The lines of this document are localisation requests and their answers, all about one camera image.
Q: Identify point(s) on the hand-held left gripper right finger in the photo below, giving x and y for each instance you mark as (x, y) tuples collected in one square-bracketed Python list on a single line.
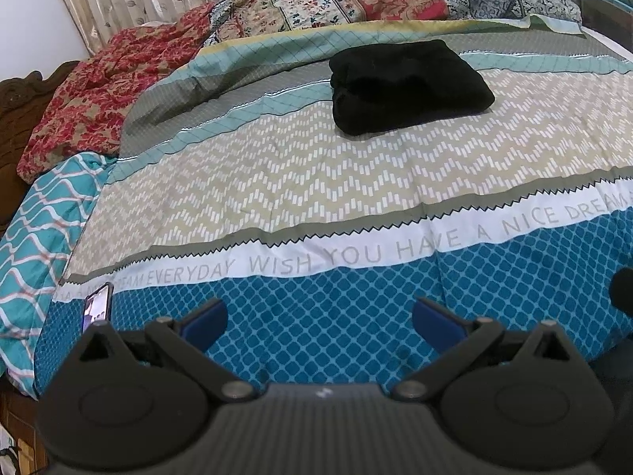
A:
[(435, 321)]

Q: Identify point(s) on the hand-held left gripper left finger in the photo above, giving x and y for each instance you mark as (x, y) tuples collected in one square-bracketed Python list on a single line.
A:
[(205, 320)]

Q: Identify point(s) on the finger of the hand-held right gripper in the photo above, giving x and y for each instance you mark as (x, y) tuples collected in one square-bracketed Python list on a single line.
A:
[(622, 292)]

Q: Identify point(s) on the black pants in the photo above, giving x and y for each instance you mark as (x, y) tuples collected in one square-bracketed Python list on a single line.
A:
[(405, 84)]

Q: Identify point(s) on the smartphone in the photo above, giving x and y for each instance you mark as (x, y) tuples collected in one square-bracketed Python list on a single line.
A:
[(97, 307)]

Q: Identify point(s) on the printed patterned bedsheet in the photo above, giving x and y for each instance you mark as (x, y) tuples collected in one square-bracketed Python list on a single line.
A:
[(321, 183)]

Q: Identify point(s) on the blue white patterned pillow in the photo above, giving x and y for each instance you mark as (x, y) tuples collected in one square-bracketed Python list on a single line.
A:
[(39, 237)]

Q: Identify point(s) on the red floral quilt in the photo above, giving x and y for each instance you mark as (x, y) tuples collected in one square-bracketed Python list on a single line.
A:
[(99, 94)]

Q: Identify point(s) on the carved wooden headboard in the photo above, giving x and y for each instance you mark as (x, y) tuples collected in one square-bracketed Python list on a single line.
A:
[(20, 123)]

